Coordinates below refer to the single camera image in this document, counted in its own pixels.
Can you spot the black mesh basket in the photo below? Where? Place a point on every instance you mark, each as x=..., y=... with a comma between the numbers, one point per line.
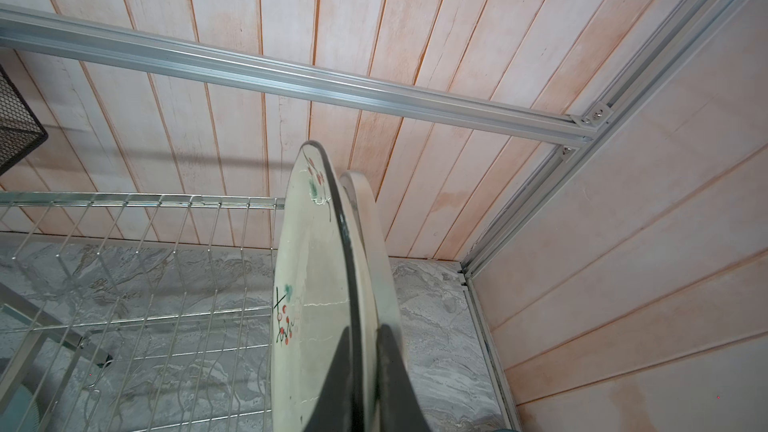
x=21, y=130

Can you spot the cream plate with red berries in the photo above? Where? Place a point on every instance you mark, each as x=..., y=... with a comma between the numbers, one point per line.
x=326, y=279

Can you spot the aluminium frame rail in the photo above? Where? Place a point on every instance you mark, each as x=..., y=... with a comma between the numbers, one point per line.
x=56, y=35

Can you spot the grey-green plate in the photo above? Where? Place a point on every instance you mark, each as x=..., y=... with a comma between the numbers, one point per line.
x=22, y=413

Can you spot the chrome dish rack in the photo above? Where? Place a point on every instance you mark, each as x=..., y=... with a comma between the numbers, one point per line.
x=137, y=312

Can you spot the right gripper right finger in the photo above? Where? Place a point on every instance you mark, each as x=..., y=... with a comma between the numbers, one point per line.
x=399, y=408

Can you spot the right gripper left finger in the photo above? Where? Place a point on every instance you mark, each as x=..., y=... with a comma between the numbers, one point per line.
x=337, y=409

